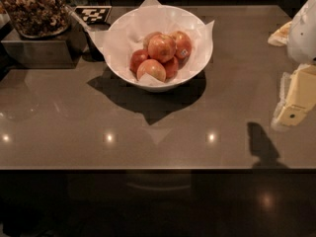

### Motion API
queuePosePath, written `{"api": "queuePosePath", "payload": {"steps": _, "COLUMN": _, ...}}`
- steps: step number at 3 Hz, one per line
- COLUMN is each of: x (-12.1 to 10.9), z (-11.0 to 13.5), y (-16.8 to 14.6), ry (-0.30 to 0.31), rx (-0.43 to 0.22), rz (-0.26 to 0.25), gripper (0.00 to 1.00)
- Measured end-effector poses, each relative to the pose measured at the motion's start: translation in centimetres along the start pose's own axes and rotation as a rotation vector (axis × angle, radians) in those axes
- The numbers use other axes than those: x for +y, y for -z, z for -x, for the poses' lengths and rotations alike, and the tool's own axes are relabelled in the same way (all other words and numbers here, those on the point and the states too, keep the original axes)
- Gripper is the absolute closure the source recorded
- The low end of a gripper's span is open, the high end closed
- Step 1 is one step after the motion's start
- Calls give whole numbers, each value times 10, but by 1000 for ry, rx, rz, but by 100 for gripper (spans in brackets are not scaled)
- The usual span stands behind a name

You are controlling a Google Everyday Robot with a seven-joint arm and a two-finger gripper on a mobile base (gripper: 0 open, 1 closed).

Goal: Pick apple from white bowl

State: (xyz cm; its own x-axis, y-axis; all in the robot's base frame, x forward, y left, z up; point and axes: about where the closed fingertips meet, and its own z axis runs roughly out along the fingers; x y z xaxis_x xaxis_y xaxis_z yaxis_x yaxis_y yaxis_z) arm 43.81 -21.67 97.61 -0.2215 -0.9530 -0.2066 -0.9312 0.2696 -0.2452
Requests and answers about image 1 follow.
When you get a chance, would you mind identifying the front pale red apple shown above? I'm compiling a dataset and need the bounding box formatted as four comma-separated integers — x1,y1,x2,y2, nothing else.
136,59,166,82

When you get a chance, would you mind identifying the back hidden red apple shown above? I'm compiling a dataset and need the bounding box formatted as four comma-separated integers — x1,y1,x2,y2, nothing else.
143,32,162,49

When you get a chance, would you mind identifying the lower right red apple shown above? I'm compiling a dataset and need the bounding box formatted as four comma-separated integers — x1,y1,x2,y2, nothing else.
163,56,179,79

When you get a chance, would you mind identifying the white ceramic bowl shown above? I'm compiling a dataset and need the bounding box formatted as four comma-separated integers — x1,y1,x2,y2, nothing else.
102,4,214,93

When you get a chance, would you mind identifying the top centre red apple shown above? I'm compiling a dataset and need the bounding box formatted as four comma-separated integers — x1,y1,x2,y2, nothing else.
148,34,176,63

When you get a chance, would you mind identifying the black white fiducial marker card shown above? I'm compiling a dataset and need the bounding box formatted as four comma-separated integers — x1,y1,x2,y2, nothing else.
75,6,112,25

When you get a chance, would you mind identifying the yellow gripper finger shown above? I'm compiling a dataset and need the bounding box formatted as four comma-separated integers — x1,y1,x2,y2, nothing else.
268,21,291,46
271,64,316,131

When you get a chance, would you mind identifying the dark metal stand box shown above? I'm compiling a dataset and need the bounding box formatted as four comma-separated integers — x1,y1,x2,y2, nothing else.
1,23,87,69

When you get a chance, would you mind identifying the metal serving scoop handle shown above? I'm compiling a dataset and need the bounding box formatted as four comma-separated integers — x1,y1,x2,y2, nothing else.
65,5,92,32

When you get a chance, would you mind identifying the left dark red apple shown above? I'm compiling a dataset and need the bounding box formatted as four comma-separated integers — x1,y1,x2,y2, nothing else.
129,49,149,73

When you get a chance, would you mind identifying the white paper bowl liner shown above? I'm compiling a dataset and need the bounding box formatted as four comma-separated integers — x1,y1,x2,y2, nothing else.
86,0,215,87

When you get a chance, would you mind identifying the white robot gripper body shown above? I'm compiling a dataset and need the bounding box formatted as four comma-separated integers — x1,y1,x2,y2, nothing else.
287,0,316,64

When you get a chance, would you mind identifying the glass container of nuts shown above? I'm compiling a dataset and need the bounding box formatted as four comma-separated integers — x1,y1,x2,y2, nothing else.
1,0,70,39

